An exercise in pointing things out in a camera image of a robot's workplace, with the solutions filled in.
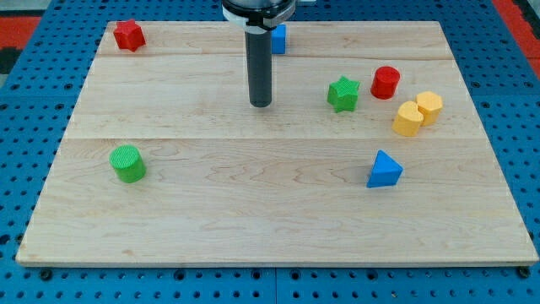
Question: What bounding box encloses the blue triangle block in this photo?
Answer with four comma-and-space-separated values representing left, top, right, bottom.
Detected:
366, 149, 403, 188

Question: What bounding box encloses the yellow hexagon block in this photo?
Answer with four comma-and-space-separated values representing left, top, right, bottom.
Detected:
415, 91, 444, 126

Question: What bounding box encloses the yellow heart block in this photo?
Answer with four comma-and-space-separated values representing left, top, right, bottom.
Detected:
391, 100, 424, 137

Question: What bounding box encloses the blue cube block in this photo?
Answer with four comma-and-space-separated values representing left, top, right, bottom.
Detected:
271, 24, 287, 55

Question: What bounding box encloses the red star block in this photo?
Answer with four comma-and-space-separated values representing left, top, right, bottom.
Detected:
113, 19, 146, 52

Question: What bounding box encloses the green cylinder block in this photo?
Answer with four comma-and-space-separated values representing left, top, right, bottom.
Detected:
109, 144, 146, 183

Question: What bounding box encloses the red cylinder block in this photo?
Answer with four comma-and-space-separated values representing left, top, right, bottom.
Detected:
370, 66, 401, 100

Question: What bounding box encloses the black white robot end effector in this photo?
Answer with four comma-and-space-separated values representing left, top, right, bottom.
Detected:
221, 0, 296, 34

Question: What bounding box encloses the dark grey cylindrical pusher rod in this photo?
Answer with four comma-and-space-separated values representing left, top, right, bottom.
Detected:
245, 31, 272, 107

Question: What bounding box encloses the light wooden board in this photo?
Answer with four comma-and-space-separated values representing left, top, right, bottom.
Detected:
16, 21, 538, 268

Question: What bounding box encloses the green star block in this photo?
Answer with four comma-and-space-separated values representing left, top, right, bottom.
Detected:
327, 76, 361, 113

